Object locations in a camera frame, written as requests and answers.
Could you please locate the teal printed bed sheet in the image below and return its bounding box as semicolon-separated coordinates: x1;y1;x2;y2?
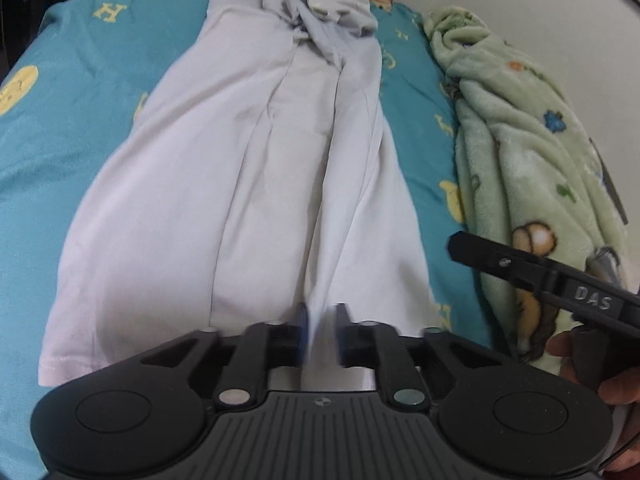
0;0;501;480

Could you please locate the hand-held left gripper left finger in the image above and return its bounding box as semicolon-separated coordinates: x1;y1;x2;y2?
141;302;312;409

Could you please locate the white shirt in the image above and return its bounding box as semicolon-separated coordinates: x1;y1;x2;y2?
37;0;441;392

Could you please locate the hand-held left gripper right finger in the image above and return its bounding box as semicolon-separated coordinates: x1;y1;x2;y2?
333;302;502;409

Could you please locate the person's right hand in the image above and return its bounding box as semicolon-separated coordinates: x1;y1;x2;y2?
545;329;640;407

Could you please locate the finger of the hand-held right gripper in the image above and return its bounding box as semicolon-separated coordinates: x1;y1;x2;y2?
446;231;560;295

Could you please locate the green printed fleece blanket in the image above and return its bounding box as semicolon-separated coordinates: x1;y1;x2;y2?
421;6;640;377

